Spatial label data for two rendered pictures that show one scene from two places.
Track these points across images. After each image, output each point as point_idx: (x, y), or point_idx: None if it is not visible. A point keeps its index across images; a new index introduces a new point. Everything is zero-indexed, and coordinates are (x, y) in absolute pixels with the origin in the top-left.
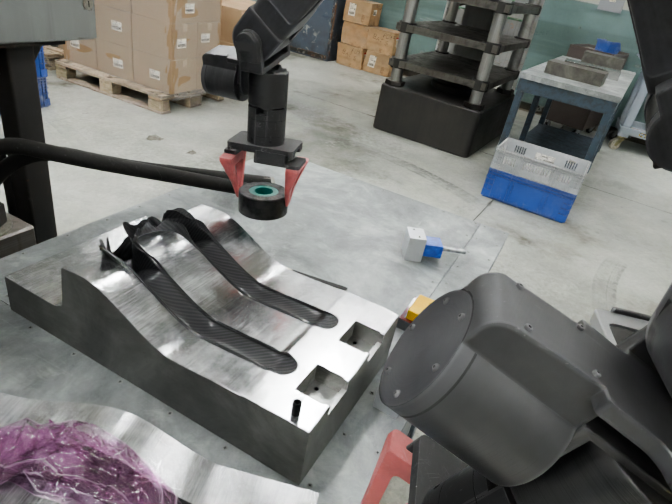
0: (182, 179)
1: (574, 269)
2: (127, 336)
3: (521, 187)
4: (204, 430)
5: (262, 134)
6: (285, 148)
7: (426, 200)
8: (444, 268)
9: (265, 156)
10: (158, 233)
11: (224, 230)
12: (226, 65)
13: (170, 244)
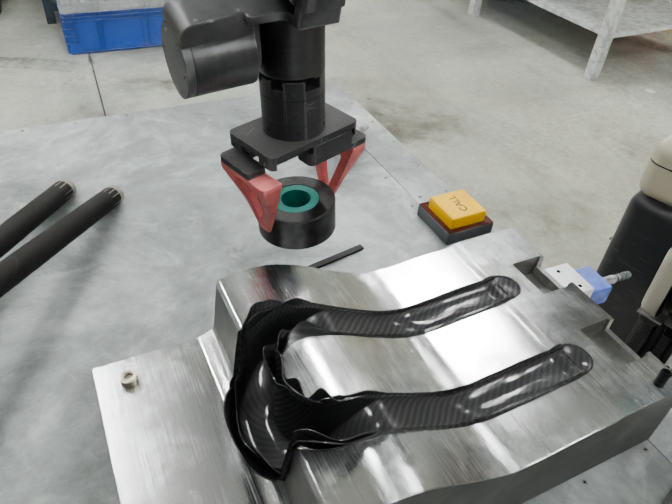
0: (20, 274)
1: (236, 87)
2: (458, 502)
3: (113, 23)
4: (552, 491)
5: (317, 117)
6: (338, 119)
7: (21, 95)
8: (367, 156)
9: (328, 147)
10: (289, 361)
11: (305, 286)
12: (235, 31)
13: (328, 359)
